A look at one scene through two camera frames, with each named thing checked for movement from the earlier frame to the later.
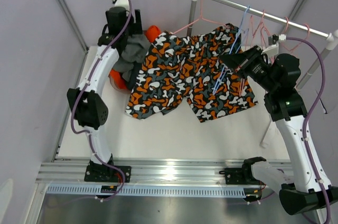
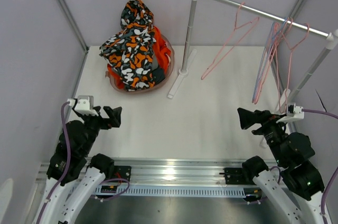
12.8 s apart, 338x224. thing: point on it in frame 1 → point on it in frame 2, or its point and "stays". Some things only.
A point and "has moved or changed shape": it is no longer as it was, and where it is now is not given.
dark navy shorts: [137, 66] → [158, 75]
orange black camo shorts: [176, 66] → [131, 50]
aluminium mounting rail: [143, 171] stays
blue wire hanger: [223, 71] → [273, 34]
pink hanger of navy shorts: [241, 80] has moved or changed shape
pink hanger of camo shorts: [200, 18] → [255, 21]
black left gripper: [135, 28] → [114, 120]
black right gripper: [242, 61] → [247, 118]
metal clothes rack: [331, 38] stays
